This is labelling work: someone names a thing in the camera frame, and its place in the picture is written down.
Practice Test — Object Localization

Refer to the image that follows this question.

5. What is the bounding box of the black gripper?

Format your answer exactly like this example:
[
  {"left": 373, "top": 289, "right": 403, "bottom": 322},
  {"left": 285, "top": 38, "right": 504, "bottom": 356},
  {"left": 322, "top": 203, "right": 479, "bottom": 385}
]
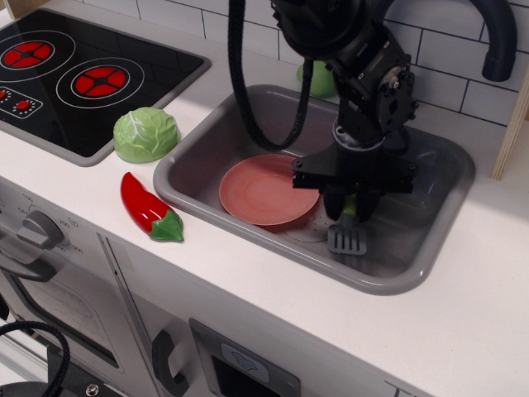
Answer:
[{"left": 292, "top": 143, "right": 415, "bottom": 222}]

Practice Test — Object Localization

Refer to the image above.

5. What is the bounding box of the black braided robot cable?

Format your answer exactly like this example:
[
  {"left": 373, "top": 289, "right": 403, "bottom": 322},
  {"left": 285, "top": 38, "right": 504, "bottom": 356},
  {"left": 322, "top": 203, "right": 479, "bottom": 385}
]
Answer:
[{"left": 227, "top": 0, "right": 313, "bottom": 151}]

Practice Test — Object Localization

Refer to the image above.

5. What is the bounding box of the wooden side panel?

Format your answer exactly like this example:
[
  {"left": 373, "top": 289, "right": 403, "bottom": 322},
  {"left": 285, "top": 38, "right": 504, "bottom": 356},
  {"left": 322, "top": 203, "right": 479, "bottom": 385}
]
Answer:
[{"left": 491, "top": 88, "right": 528, "bottom": 181}]

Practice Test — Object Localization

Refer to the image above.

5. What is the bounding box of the red toy chili pepper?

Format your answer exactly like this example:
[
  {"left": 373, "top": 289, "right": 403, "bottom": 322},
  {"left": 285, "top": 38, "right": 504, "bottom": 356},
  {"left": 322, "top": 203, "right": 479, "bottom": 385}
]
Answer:
[{"left": 121, "top": 172, "right": 183, "bottom": 242}]

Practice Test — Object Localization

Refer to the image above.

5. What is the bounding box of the green handled grey toy spatula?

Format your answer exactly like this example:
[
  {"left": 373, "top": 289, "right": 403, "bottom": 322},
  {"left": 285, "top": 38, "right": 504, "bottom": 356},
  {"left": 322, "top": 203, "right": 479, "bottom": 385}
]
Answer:
[{"left": 327, "top": 195, "right": 367, "bottom": 256}]

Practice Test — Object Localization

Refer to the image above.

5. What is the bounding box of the grey oven door handle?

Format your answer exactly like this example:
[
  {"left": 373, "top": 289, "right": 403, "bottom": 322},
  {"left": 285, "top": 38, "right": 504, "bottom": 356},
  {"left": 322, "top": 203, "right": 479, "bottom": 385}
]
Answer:
[{"left": 1, "top": 232, "right": 57, "bottom": 282}]

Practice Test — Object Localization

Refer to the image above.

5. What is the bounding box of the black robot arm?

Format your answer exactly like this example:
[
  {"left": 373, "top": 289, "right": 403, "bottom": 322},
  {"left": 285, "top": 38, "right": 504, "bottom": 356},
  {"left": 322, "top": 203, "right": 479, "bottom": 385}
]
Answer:
[{"left": 272, "top": 1, "right": 417, "bottom": 222}]

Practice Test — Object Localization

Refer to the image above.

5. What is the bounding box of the grey toy sink basin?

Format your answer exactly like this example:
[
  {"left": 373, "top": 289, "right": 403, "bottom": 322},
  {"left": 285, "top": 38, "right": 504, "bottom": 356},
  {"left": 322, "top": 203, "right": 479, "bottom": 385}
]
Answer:
[{"left": 154, "top": 85, "right": 474, "bottom": 295}]

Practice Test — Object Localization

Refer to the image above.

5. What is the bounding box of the black toy stovetop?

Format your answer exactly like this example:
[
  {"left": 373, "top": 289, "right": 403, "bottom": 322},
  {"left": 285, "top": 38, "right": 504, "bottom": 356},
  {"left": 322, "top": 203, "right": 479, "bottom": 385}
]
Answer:
[{"left": 1, "top": 8, "right": 211, "bottom": 166}]

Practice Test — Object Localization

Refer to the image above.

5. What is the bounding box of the grey oven knob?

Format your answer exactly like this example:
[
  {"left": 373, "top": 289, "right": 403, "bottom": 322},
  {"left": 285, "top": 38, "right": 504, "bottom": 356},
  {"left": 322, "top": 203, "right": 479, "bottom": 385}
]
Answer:
[{"left": 16, "top": 211, "right": 64, "bottom": 250}]

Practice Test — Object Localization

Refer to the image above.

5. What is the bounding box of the toy oven door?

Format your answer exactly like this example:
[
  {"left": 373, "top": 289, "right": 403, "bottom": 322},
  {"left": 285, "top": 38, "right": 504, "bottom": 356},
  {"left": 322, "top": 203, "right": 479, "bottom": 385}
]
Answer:
[{"left": 0, "top": 247, "right": 125, "bottom": 370}]

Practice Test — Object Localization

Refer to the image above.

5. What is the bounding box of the green toy cabbage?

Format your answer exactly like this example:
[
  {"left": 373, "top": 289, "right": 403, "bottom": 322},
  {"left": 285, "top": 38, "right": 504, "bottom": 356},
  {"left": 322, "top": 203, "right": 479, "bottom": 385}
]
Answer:
[{"left": 113, "top": 107, "right": 181, "bottom": 164}]

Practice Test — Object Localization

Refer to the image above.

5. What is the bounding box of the dark grey toy faucet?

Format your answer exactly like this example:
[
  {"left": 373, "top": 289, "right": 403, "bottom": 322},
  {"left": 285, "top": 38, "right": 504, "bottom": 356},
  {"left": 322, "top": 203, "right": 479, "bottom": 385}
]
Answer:
[{"left": 382, "top": 0, "right": 518, "bottom": 83}]

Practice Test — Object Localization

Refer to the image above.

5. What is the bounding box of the black cable lower left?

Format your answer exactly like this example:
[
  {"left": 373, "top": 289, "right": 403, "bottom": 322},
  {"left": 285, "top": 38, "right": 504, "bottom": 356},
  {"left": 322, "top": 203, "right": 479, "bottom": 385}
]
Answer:
[{"left": 0, "top": 320, "right": 71, "bottom": 397}]

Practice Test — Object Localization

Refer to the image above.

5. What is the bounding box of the green toy fruit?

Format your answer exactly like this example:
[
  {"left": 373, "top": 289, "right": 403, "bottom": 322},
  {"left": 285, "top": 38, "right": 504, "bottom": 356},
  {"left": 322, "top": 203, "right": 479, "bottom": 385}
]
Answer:
[{"left": 310, "top": 60, "right": 337, "bottom": 99}]

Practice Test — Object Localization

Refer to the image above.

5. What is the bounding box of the dark grey cabinet handle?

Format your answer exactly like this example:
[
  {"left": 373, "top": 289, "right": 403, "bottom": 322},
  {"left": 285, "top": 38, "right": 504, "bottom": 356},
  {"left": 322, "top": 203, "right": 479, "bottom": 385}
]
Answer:
[{"left": 151, "top": 330, "right": 189, "bottom": 397}]

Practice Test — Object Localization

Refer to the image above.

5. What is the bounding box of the pink toy plate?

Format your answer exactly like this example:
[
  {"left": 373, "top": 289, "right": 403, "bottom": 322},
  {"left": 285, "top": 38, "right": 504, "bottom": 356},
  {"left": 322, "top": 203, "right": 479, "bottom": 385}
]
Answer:
[{"left": 218, "top": 154, "right": 320, "bottom": 226}]

